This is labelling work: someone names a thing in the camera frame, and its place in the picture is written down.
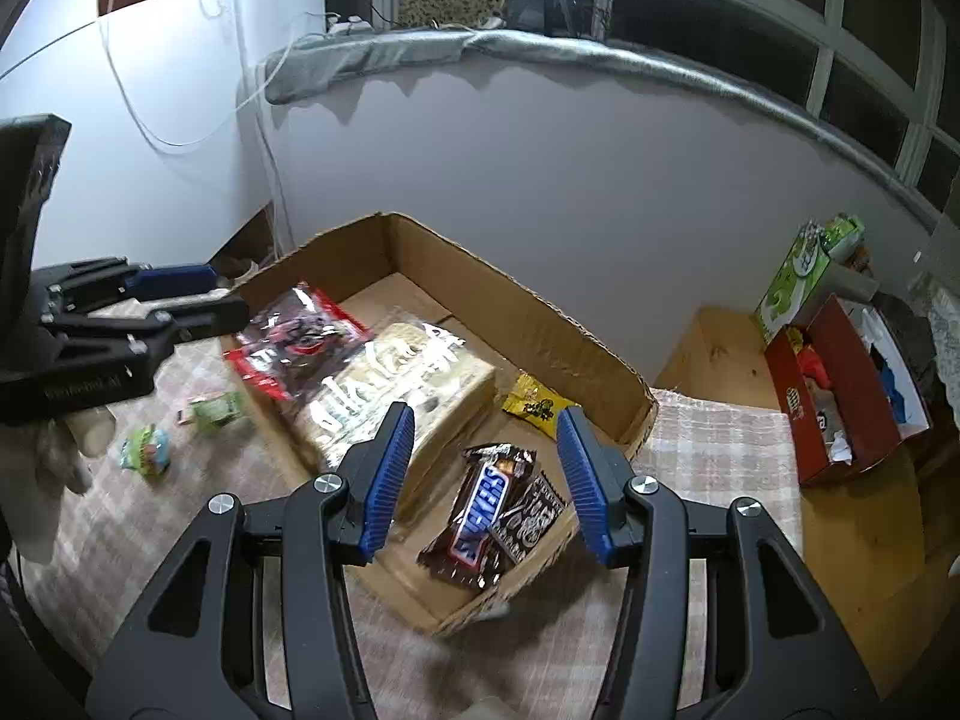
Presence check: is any black white small packet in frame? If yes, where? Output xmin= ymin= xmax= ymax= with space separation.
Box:
xmin=487 ymin=472 xmax=567 ymax=563

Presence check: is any grey windowsill cloth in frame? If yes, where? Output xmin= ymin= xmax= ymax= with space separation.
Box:
xmin=264 ymin=28 xmax=938 ymax=226

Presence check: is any clear cracker packet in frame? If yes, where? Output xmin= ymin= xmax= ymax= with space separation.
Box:
xmin=289 ymin=321 xmax=497 ymax=522

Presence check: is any green round candy packet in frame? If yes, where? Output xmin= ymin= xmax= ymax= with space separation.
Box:
xmin=120 ymin=426 xmax=172 ymax=477

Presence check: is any yellow small packet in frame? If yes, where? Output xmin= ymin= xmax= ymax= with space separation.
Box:
xmin=501 ymin=373 xmax=577 ymax=440

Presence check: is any white cabinet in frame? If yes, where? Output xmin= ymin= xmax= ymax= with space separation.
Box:
xmin=0 ymin=0 xmax=282 ymax=271

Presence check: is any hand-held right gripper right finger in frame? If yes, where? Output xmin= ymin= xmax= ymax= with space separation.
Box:
xmin=555 ymin=405 xmax=878 ymax=720

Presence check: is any red dried plum packet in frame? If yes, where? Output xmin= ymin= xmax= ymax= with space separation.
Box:
xmin=223 ymin=283 xmax=376 ymax=402

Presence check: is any plaid tablecloth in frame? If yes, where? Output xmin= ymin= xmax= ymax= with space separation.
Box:
xmin=15 ymin=315 xmax=803 ymax=720

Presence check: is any white lace tablecloth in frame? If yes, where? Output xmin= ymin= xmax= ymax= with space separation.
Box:
xmin=928 ymin=277 xmax=960 ymax=398

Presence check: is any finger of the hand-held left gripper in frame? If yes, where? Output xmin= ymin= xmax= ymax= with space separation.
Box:
xmin=45 ymin=291 xmax=250 ymax=365
xmin=45 ymin=259 xmax=220 ymax=316

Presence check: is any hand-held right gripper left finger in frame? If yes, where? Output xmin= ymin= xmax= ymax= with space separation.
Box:
xmin=86 ymin=401 xmax=417 ymax=720

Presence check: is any red box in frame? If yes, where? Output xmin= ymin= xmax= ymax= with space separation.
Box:
xmin=765 ymin=294 xmax=931 ymax=486

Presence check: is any white cable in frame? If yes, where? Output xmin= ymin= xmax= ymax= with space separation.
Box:
xmin=97 ymin=0 xmax=252 ymax=151

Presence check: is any green candy wrapper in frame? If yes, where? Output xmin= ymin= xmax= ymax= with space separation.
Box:
xmin=176 ymin=392 xmax=245 ymax=432

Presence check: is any cardboard box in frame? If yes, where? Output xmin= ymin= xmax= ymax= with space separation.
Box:
xmin=221 ymin=211 xmax=659 ymax=635

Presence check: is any green carton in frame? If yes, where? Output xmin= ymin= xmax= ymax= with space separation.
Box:
xmin=754 ymin=216 xmax=865 ymax=342

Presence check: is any brown chocolate bar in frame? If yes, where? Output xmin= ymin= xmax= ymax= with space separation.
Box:
xmin=416 ymin=444 xmax=537 ymax=590

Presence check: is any person's left hand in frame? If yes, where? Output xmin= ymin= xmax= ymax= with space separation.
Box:
xmin=0 ymin=401 xmax=113 ymax=565

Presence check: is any window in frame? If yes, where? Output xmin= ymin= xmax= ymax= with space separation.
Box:
xmin=322 ymin=0 xmax=960 ymax=218

